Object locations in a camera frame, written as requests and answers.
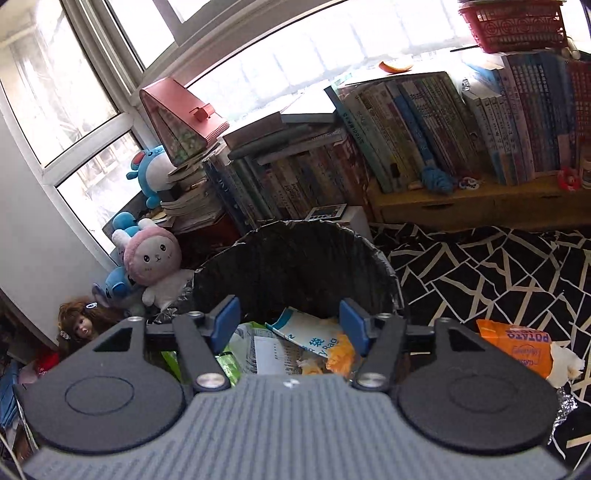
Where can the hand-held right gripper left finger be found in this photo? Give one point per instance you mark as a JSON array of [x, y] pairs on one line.
[[228, 321]]

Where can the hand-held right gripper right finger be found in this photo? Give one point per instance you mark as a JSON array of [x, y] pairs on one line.
[[353, 323]]

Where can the orange peel piece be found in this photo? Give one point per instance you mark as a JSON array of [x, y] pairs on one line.
[[339, 360]]

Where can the green snack packet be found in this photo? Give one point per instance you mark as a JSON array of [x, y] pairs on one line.
[[228, 367]]

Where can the black lined waste bin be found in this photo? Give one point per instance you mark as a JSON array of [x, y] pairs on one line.
[[300, 267]]

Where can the orange snack packet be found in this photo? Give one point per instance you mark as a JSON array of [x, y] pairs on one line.
[[508, 350]]

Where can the white blue printed packet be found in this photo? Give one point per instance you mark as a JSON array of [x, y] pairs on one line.
[[314, 334]]

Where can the pink rabbit plush toy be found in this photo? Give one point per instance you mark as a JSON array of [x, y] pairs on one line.
[[154, 258]]

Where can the white cardboard box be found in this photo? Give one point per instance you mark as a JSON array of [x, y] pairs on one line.
[[355, 224]]

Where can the blue big-eared plush toy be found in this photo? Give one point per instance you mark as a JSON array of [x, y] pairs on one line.
[[115, 286]]

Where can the black white patterned rug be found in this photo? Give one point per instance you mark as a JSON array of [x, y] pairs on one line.
[[485, 277]]

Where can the small blue white plush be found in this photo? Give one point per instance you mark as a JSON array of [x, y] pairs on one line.
[[124, 224]]

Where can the brown-haired doll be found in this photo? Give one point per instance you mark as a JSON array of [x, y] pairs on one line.
[[85, 325]]

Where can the pile of assorted books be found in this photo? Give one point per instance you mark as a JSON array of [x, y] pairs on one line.
[[286, 180]]

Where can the blue white-bellied plush toy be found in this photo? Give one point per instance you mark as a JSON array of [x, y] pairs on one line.
[[154, 175]]

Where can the blue knitted toy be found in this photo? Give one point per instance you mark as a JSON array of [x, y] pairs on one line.
[[436, 177]]

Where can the yellow wooden drawer cabinet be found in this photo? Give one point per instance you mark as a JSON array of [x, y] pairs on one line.
[[485, 205]]

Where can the small white red toy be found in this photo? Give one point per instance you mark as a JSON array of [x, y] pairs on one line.
[[468, 183]]

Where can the pink house-shaped box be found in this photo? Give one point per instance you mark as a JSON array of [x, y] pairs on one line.
[[184, 115]]

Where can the row of upright books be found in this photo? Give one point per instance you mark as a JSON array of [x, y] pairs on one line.
[[438, 124]]

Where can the crumpled silver wrapper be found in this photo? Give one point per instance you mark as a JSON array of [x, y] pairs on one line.
[[565, 406]]

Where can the small orange peel slice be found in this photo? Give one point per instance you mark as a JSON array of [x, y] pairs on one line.
[[396, 67]]

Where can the small white jar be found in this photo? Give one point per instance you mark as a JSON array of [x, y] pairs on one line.
[[586, 173]]

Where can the red plastic basket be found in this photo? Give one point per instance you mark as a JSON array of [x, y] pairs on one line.
[[517, 27]]

